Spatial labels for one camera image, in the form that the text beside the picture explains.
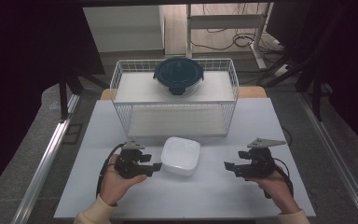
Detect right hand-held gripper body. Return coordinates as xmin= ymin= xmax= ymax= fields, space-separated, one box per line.
xmin=245 ymin=137 xmax=287 ymax=180

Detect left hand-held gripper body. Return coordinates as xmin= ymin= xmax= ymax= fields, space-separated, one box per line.
xmin=114 ymin=139 xmax=145 ymax=180

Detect white square bowl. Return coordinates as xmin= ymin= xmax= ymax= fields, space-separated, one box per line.
xmin=160 ymin=136 xmax=201 ymax=176

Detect white wire rack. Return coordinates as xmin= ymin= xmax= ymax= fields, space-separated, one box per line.
xmin=109 ymin=58 xmax=240 ymax=139

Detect round container with blue lid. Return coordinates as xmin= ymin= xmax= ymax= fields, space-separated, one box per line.
xmin=153 ymin=56 xmax=205 ymax=96

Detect person's left hand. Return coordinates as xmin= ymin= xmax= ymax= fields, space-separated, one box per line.
xmin=99 ymin=154 xmax=147 ymax=207

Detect person's right hand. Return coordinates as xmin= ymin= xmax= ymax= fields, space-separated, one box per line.
xmin=245 ymin=169 xmax=301 ymax=216

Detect wooden table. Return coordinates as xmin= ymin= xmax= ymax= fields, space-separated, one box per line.
xmin=101 ymin=86 xmax=268 ymax=101

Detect black metal stand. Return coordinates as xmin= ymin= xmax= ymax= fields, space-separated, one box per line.
xmin=59 ymin=69 xmax=110 ymax=122
xmin=257 ymin=55 xmax=334 ymax=122

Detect white power strip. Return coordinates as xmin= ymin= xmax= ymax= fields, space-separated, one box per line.
xmin=273 ymin=63 xmax=291 ymax=77

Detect grey white cabinet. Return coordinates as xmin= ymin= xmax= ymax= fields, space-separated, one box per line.
xmin=83 ymin=5 xmax=166 ymax=53

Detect dark curtain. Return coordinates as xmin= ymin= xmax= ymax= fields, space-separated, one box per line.
xmin=0 ymin=0 xmax=106 ymax=203
xmin=267 ymin=0 xmax=358 ymax=157

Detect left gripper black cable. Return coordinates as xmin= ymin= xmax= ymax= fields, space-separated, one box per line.
xmin=95 ymin=142 xmax=127 ymax=200

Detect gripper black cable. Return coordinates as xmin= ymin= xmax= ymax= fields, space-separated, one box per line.
xmin=95 ymin=142 xmax=127 ymax=200
xmin=262 ymin=157 xmax=295 ymax=200

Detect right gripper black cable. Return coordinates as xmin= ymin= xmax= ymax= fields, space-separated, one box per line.
xmin=262 ymin=157 xmax=295 ymax=200

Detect aluminium rail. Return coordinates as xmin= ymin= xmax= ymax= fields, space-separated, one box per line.
xmin=297 ymin=92 xmax=358 ymax=224
xmin=10 ymin=92 xmax=82 ymax=224

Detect black floor cables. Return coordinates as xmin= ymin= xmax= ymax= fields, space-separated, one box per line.
xmin=190 ymin=29 xmax=281 ymax=52

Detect white desk frame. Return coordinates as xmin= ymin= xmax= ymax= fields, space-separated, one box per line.
xmin=186 ymin=3 xmax=273 ymax=70

